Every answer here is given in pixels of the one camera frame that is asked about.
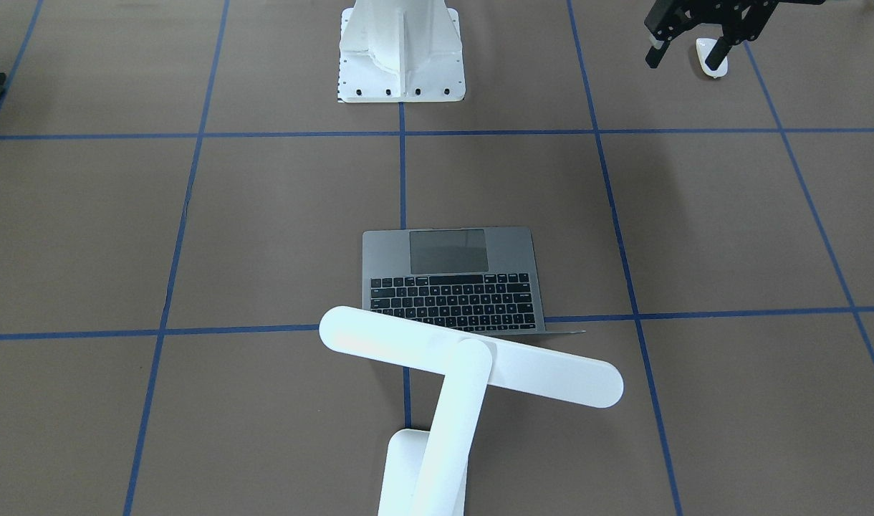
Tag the white computer mouse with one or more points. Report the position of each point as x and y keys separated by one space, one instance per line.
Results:
x=712 y=56

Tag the white desk lamp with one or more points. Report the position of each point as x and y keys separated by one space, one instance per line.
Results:
x=426 y=471

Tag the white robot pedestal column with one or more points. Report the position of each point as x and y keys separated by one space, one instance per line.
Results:
x=400 y=51

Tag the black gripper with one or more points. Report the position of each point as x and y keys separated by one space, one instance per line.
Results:
x=728 y=15

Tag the grey laptop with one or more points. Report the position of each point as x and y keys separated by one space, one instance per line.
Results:
x=481 y=279

